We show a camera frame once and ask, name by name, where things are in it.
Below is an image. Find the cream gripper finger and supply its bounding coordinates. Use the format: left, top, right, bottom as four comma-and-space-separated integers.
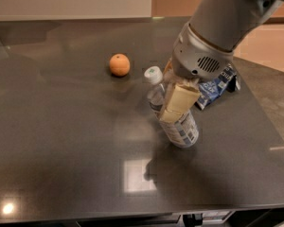
158, 79, 201, 123
163, 59, 172, 76

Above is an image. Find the clear blue-label plastic bottle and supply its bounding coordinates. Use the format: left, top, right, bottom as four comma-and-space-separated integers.
144, 66, 200, 148

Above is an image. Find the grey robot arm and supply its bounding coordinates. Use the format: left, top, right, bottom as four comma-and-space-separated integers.
159, 0, 284, 123

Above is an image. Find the blue chip bag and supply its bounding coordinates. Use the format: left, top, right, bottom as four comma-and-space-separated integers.
196, 64, 240, 110

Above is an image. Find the orange fruit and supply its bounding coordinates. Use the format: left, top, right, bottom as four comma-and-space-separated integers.
109, 54, 131, 77

